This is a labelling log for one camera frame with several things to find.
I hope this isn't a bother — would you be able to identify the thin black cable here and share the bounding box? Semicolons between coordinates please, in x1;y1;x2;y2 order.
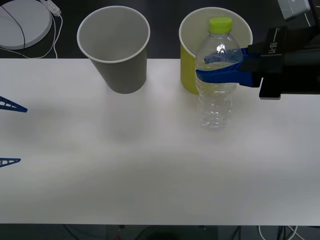
0;4;27;51

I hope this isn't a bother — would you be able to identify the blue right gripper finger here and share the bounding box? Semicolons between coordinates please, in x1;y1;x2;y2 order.
203;41;270;65
195;54;263;89

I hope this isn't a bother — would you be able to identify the white cable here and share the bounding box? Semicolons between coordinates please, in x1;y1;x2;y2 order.
258;224;302;240
0;14;64;60

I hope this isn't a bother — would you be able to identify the yellow-green plastic bin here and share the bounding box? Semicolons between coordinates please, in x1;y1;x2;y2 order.
178;6;253;96

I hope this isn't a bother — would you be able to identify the white power strip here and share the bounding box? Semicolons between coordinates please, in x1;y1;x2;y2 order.
41;0;62;18

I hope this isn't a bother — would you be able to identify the white round base with seam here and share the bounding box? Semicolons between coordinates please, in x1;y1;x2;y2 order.
0;0;53;50

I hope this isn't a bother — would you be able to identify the clear bottle with green cap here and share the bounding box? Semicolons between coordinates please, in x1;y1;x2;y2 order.
194;16;244;130

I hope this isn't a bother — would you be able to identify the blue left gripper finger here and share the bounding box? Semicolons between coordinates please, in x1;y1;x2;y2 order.
0;157;22;169
0;96;28;113

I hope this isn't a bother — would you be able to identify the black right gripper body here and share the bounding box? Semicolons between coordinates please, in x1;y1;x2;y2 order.
258;24;320;101

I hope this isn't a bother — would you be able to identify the grey plastic bin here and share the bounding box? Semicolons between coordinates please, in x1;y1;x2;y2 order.
76;5;151;95

